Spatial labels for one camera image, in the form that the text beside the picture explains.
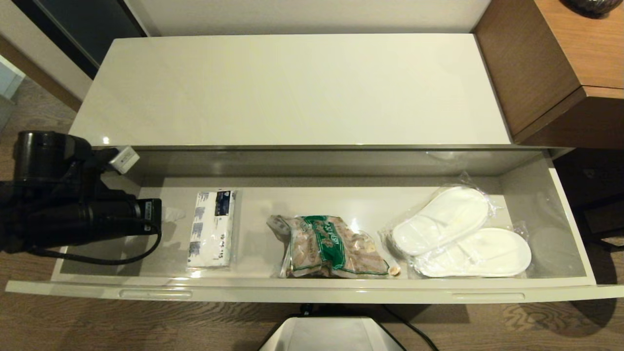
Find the white blue tissue pack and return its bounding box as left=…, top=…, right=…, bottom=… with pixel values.
left=187, top=189, right=238, bottom=270

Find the beige cabinet drawer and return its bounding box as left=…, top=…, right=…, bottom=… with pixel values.
left=5, top=148, right=624, bottom=306

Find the silver black robot base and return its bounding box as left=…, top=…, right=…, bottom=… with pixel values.
left=258, top=316, right=406, bottom=351

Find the green printed snack bag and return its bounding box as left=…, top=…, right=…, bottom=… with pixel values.
left=266, top=214, right=391, bottom=280

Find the beige glossy cabinet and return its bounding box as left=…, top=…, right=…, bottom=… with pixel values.
left=68, top=33, right=556, bottom=188

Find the dark glass panel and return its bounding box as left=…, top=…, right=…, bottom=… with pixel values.
left=12, top=0, right=148, bottom=79

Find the white disposable slipper in plastic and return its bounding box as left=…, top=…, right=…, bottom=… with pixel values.
left=391, top=186, right=490, bottom=258
left=413, top=227, right=532, bottom=279

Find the brown wooden desk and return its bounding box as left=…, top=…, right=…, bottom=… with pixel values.
left=472, top=0, right=624, bottom=150

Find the dark round bowl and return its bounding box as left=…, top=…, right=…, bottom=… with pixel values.
left=560, top=0, right=619, bottom=18

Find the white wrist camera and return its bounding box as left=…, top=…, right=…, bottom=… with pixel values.
left=108, top=145, right=141, bottom=175

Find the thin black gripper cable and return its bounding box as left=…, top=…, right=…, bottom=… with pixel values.
left=28, top=222, right=163, bottom=267

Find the black base power cable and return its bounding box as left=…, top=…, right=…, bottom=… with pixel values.
left=299, top=303, right=439, bottom=351

